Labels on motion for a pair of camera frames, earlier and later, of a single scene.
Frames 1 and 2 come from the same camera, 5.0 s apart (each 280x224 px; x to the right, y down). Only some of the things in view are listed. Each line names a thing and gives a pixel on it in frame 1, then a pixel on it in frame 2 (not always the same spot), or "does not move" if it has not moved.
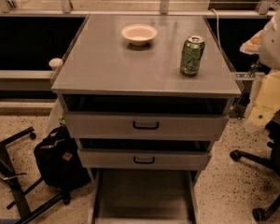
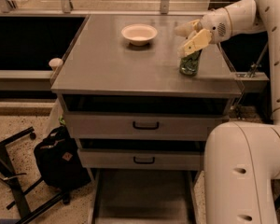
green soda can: x=191 y=55 does not move
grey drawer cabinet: x=143 y=96 does not move
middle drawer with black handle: x=141 y=159 does not move
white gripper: x=276 y=46 to x=215 y=26
